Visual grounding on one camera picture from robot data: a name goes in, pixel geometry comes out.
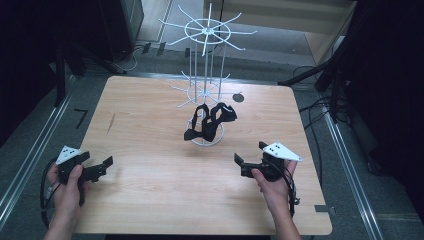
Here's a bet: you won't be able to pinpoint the hand-held gripper cable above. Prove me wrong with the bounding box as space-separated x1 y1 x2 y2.
39 157 65 230
282 162 301 218

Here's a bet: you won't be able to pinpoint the black bow tie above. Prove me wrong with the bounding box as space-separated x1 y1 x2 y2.
183 103 218 143
209 101 238 134

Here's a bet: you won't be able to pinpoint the left hand-held gripper cable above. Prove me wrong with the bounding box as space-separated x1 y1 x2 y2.
39 157 65 230

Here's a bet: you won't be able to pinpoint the dark cabinet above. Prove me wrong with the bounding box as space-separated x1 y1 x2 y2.
99 0 145 63

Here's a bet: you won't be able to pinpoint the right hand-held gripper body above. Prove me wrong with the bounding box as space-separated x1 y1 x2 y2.
241 141 304 183

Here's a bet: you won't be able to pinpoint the metal floor rail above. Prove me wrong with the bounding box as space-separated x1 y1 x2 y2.
0 75 77 232
322 109 385 240

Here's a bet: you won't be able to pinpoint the person's right hand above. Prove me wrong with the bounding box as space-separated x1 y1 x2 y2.
250 160 298 214

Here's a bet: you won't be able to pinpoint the white wire display rack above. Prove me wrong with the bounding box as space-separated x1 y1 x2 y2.
158 3 258 148

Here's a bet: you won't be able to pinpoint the right hand-held gripper cable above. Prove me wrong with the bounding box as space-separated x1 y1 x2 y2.
282 162 301 218

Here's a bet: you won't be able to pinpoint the light wooden furniture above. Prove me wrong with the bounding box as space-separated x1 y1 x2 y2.
203 0 358 67

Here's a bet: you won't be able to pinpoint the person's left hand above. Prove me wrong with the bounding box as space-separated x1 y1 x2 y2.
45 163 88 219

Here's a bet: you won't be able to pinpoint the black metal stand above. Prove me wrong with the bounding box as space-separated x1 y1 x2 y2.
278 33 358 124
53 38 128 108

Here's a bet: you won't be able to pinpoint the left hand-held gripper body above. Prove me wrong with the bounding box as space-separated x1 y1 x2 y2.
55 145 108 207

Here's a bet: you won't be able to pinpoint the black floor cables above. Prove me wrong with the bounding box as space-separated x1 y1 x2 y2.
293 64 338 174

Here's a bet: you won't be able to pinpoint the white floor cable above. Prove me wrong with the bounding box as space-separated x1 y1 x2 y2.
111 45 144 73

